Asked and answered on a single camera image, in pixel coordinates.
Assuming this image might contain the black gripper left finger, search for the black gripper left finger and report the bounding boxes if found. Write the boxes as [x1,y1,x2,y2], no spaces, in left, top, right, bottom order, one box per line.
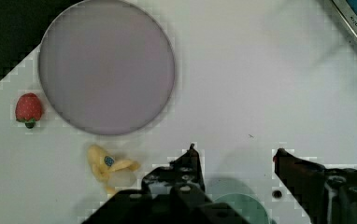
[81,145,250,224]

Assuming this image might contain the peeled toy banana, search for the peeled toy banana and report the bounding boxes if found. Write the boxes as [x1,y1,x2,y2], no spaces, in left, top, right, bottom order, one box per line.
[87,145,140,197]

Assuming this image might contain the round grey plate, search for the round grey plate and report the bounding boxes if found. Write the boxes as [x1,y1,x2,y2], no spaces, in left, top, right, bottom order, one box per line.
[38,0,176,135]

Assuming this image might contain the teal green cup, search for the teal green cup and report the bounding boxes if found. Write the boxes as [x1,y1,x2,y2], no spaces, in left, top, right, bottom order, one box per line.
[206,177,271,224]

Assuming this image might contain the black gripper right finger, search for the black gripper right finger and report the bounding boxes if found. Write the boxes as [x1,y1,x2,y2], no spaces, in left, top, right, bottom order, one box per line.
[273,148,357,224]

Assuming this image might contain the red toy strawberry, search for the red toy strawberry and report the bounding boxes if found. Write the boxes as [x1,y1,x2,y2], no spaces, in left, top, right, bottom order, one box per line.
[15,92,43,129]

